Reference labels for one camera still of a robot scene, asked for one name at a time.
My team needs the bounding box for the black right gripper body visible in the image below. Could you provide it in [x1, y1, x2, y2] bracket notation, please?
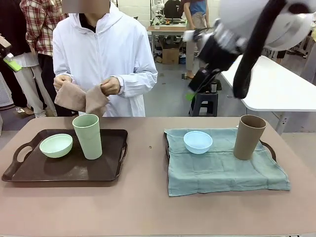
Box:
[197, 34, 239, 72]

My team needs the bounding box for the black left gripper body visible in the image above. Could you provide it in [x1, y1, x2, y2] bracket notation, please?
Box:
[0, 35, 12, 59]

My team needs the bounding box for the light blue bowl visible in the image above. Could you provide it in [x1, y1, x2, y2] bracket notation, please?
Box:
[183, 130, 213, 155]

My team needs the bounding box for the brown tall cup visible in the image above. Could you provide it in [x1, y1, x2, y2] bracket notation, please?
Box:
[233, 115, 267, 161]

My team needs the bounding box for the beige cloth mat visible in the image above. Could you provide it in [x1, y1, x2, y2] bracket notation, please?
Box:
[54, 81, 111, 117]

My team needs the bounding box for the teal cloth mat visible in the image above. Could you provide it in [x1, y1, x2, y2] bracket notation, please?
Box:
[163, 127, 291, 198]

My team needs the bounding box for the person's left forearm white sleeve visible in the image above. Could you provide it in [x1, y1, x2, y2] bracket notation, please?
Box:
[118, 69, 158, 97]

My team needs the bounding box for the person's right forearm white sleeve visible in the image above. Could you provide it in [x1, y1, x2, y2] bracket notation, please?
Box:
[52, 66, 76, 83]

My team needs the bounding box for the person's right hand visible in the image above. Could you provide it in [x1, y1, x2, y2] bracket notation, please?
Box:
[53, 75, 73, 91]

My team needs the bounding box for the person's left hand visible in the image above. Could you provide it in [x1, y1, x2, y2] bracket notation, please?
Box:
[100, 76, 121, 96]

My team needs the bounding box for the bystander in black trousers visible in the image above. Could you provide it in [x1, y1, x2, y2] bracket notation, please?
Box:
[0, 58, 28, 109]

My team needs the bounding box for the grey plastic stool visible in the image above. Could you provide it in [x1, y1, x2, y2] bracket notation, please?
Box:
[189, 92, 219, 117]

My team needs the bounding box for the cardboard box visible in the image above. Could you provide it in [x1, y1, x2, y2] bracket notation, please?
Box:
[161, 47, 181, 65]

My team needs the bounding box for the bystander in plaid shirt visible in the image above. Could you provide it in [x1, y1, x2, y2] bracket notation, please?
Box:
[19, 0, 79, 117]

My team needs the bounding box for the bystander in blue shirt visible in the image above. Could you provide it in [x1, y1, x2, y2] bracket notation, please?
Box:
[182, 0, 210, 79]

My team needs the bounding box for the background workbench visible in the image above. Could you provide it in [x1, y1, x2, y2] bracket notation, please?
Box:
[147, 23, 188, 60]

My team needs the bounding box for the white table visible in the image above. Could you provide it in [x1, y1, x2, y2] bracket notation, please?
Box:
[219, 54, 316, 135]

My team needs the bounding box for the bystander in black shirt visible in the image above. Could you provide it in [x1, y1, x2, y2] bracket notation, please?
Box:
[163, 0, 184, 19]

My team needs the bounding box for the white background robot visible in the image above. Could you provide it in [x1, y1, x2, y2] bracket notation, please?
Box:
[151, 0, 165, 19]

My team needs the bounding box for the person's white jacket torso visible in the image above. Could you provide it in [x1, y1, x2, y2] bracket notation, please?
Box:
[52, 2, 158, 118]

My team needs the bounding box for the light green bowl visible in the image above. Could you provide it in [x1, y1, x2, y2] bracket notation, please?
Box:
[39, 133, 74, 159]

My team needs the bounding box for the light green tall cup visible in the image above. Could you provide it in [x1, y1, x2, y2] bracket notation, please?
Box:
[72, 114, 103, 160]

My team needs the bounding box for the black cable sleeve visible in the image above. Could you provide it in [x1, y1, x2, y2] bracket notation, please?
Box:
[233, 0, 312, 100]

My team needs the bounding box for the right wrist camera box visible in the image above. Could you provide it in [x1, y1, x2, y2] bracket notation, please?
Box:
[184, 28, 205, 42]

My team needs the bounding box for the dark brown tray with handles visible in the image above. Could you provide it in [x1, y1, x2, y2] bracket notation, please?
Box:
[164, 132, 277, 195]
[1, 128, 129, 183]

